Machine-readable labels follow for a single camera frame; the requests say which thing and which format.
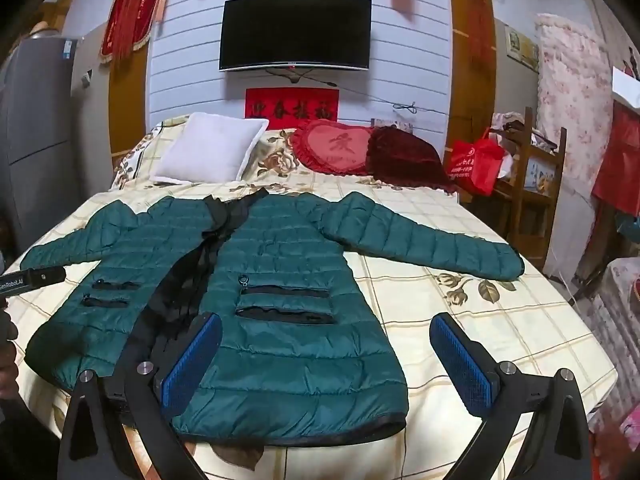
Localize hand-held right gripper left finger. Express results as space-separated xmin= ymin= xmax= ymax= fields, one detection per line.
xmin=57 ymin=311 xmax=223 ymax=480

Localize bed with floral sheet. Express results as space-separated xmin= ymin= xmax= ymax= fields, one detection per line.
xmin=5 ymin=112 xmax=618 ymax=480

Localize red shopping bag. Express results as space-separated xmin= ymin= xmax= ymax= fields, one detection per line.
xmin=446 ymin=127 xmax=506 ymax=197

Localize floral cloth cover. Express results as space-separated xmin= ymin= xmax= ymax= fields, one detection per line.
xmin=582 ymin=257 xmax=640 ymax=426

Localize red wall poster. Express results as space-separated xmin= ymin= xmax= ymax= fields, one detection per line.
xmin=245 ymin=87 xmax=341 ymax=122

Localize wall pictures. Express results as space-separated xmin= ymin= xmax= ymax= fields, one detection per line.
xmin=505 ymin=25 xmax=540 ymax=72

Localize floral pillow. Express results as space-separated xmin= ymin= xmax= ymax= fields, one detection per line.
xmin=112 ymin=120 xmax=193 ymax=188

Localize dark red velvet cushion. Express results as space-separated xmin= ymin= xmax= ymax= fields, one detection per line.
xmin=365 ymin=126 xmax=458 ymax=195

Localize grey refrigerator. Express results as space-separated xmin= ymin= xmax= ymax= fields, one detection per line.
xmin=0 ymin=35 xmax=83 ymax=256

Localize red heart-shaped pillow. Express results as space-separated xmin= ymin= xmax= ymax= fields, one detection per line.
xmin=291 ymin=119 xmax=376 ymax=177

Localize red fringed pennant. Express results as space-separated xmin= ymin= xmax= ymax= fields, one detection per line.
xmin=99 ymin=0 xmax=173 ymax=63

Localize white paper sheet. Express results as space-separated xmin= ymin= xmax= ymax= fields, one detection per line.
xmin=612 ymin=66 xmax=640 ymax=106

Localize black television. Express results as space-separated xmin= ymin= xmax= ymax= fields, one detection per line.
xmin=218 ymin=0 xmax=373 ymax=73

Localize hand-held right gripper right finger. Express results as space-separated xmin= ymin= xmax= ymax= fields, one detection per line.
xmin=429 ymin=311 xmax=593 ymax=480

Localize red hanging cloth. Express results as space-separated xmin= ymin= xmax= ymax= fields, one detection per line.
xmin=592 ymin=100 xmax=640 ymax=216

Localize green puffer jacket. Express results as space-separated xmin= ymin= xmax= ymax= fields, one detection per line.
xmin=20 ymin=187 xmax=526 ymax=448

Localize wooden chair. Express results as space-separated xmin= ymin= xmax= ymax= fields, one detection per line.
xmin=492 ymin=107 xmax=568 ymax=271

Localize pink floral quilt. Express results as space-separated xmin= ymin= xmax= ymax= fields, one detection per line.
xmin=535 ymin=12 xmax=621 ymax=281

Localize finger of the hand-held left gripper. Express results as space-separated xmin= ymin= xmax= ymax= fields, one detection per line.
xmin=0 ymin=266 xmax=67 ymax=292

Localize white pillow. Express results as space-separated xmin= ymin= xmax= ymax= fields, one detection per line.
xmin=150 ymin=111 xmax=271 ymax=184

